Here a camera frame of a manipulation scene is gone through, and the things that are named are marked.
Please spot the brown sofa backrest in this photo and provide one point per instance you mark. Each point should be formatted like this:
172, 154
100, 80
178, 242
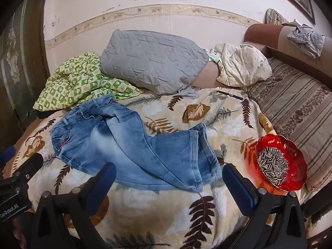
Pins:
272, 37

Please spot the small grey object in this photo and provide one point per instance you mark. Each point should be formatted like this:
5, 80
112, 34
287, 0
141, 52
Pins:
293, 23

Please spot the pink pillow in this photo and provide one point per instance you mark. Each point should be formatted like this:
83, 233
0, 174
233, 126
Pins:
207, 75

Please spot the leaf print blanket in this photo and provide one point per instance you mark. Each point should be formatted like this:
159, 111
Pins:
168, 212

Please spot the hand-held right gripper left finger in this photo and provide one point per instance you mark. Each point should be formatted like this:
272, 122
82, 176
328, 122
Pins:
103, 181

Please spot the pale teal white cloth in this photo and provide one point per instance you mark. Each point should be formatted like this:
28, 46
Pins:
214, 56

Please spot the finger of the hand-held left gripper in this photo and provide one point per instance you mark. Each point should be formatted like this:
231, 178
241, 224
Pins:
6, 153
27, 164

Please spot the green checkered quilt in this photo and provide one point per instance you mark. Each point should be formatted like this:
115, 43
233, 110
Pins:
77, 83

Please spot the wooden door with glass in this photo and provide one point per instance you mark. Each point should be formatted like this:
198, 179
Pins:
20, 57

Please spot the red glass bowl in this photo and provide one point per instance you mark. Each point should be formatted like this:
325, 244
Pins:
295, 166

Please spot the striped cushion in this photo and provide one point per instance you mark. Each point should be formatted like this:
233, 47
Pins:
275, 16

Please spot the blue jeans pants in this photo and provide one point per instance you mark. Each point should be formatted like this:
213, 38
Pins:
116, 145

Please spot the grey crumpled cloth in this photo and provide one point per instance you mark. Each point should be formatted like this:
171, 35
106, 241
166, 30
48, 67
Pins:
306, 39

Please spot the pile of sunflower seeds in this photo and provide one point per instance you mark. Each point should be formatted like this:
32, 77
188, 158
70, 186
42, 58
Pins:
272, 163

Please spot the dark cloth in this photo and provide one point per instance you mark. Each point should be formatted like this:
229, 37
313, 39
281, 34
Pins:
45, 114

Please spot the black pen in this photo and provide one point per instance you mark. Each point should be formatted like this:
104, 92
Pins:
230, 95

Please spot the cream floral pillow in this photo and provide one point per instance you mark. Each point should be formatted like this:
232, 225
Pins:
246, 64

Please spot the grey quilted pillow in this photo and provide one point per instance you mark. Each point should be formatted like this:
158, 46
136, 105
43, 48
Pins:
155, 57

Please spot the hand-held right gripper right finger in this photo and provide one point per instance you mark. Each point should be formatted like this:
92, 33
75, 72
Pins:
237, 186

